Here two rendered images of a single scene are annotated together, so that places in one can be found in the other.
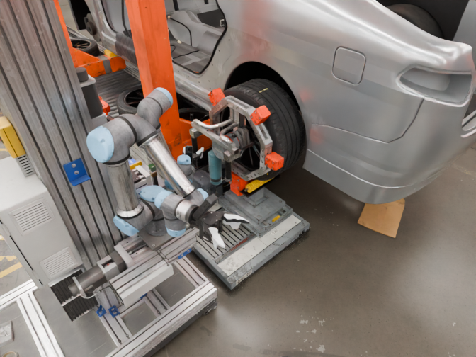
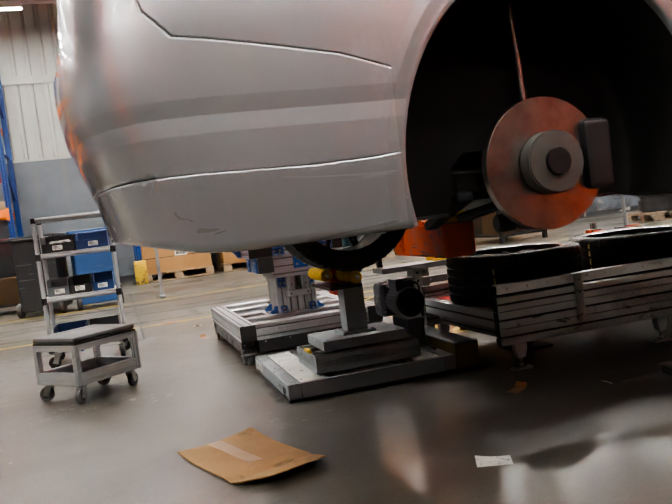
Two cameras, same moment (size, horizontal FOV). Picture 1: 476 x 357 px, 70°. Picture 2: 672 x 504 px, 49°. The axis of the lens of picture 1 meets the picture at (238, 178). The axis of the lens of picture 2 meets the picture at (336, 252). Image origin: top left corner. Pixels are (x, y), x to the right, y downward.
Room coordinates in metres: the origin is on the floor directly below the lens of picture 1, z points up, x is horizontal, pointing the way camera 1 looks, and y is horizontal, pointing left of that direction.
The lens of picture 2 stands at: (3.46, -3.30, 0.79)
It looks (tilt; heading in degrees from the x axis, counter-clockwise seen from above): 3 degrees down; 116
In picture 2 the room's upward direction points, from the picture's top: 7 degrees counter-clockwise
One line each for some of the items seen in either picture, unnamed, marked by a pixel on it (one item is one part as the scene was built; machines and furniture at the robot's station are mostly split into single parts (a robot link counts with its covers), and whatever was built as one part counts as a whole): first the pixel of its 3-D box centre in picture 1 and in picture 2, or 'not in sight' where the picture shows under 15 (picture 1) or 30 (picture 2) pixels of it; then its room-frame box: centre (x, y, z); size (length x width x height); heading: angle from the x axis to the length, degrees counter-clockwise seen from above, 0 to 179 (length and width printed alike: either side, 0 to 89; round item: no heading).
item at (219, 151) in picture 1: (230, 144); not in sight; (1.83, 0.05, 0.85); 0.21 x 0.14 x 0.14; 132
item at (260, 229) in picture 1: (254, 205); (357, 350); (1.99, -0.13, 0.13); 0.50 x 0.36 x 0.10; 42
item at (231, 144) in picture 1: (234, 129); not in sight; (1.73, 0.02, 1.03); 0.19 x 0.18 x 0.11; 132
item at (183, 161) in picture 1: (183, 166); not in sight; (1.52, 0.31, 0.91); 0.11 x 0.08 x 0.11; 162
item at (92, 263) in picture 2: not in sight; (94, 267); (-3.28, 3.75, 0.49); 0.64 x 0.54 x 0.97; 139
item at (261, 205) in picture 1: (255, 188); (352, 311); (1.99, -0.13, 0.32); 0.40 x 0.30 x 0.28; 42
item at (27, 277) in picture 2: not in sight; (42, 274); (-3.73, 3.33, 0.49); 0.64 x 0.54 x 0.97; 122
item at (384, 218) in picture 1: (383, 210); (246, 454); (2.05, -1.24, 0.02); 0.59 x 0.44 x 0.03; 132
